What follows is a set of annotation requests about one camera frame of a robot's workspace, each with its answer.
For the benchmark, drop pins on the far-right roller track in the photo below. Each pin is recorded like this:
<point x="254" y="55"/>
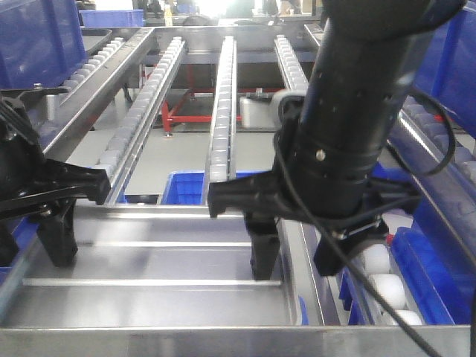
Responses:
<point x="435" y="122"/>

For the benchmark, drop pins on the short steel lower rail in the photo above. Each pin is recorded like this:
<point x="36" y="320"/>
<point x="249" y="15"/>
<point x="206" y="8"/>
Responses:
<point x="321" y="299"/>

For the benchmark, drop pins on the red metal floor frame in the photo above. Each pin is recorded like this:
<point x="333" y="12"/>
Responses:
<point x="190" y="100"/>

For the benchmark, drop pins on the large blue bin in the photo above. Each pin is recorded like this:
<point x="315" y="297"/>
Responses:
<point x="41" y="42"/>
<point x="448" y="70"/>

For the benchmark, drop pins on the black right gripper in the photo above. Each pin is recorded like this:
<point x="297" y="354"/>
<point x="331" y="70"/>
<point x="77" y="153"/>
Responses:
<point x="346" y="212"/>

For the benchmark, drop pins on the white roller track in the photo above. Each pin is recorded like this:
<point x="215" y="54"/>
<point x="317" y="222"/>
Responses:
<point x="124" y="148"/>
<point x="375" y="261"/>
<point x="220" y="159"/>

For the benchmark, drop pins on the right white roller track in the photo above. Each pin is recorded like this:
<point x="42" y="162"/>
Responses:
<point x="375" y="261"/>

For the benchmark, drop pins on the steel front shelf rail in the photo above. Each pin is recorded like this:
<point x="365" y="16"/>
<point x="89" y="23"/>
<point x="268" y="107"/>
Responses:
<point x="209" y="341"/>

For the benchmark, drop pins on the dark tray far left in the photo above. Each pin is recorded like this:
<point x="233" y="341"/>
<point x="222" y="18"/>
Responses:
<point x="95" y="38"/>

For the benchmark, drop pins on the blue crate below right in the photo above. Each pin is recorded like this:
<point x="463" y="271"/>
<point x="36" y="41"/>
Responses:
<point x="433" y="249"/>

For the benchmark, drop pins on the large blue bin upper left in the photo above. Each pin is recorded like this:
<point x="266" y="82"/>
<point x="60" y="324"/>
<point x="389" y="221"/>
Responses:
<point x="41" y="42"/>

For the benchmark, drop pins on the blue crate in background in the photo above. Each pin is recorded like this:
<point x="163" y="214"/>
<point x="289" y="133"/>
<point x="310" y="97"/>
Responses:
<point x="112" y="18"/>

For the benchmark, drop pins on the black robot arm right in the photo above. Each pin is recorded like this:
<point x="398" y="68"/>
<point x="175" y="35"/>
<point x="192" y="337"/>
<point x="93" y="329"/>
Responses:
<point x="329" y="142"/>

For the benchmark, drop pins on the silver ribbed metal tray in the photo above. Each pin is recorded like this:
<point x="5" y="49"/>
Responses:
<point x="160" y="266"/>

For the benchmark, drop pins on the far-left roller track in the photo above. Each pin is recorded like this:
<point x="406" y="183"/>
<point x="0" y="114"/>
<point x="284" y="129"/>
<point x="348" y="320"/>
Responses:
<point x="45" y="114"/>

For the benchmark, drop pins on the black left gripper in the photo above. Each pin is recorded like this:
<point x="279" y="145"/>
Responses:
<point x="32" y="185"/>

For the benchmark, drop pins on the centre white roller track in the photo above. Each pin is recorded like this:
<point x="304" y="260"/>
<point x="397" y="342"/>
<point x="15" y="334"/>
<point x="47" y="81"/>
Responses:
<point x="220" y="159"/>

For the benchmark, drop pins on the blue crate below left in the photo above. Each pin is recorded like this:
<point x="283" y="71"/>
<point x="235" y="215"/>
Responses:
<point x="24" y="233"/>

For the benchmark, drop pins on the blue crate below centre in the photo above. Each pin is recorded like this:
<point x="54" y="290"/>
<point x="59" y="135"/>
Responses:
<point x="184" y="188"/>

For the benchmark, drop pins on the blue crate below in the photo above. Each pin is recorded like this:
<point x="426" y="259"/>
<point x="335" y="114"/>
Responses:
<point x="433" y="249"/>
<point x="24" y="233"/>
<point x="184" y="188"/>

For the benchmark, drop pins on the left steel divider rail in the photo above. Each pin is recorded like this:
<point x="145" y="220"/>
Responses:
<point x="80" y="110"/>

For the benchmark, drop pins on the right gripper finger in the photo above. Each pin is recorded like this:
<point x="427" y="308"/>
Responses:
<point x="252" y="194"/>

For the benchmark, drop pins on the left white roller track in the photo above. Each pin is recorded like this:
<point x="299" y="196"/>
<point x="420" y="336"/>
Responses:
<point x="124" y="148"/>

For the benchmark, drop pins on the large blue bin upper right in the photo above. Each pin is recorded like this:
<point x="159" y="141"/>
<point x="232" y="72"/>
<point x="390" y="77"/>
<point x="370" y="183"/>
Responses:
<point x="448" y="70"/>

